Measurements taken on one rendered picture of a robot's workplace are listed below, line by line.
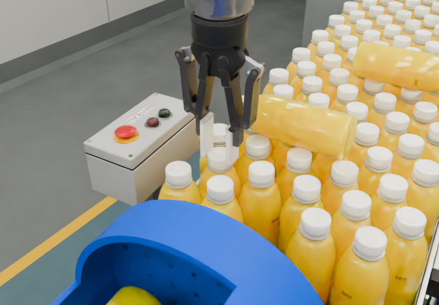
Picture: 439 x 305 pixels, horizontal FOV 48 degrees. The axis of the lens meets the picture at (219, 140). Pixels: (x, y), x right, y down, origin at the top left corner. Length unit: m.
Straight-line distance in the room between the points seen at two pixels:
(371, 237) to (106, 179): 0.43
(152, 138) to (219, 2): 0.29
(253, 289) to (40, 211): 2.08
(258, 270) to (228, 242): 0.04
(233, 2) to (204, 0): 0.03
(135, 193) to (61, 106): 2.49
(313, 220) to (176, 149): 0.32
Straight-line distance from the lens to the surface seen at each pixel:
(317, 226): 0.65
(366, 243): 0.64
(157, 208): 0.48
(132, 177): 0.79
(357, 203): 0.70
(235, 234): 0.44
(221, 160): 0.75
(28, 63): 3.73
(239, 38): 0.64
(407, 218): 0.69
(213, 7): 0.61
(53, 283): 2.11
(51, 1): 3.77
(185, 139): 0.89
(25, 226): 2.39
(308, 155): 0.77
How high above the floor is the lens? 1.54
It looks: 34 degrees down
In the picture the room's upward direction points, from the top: straight up
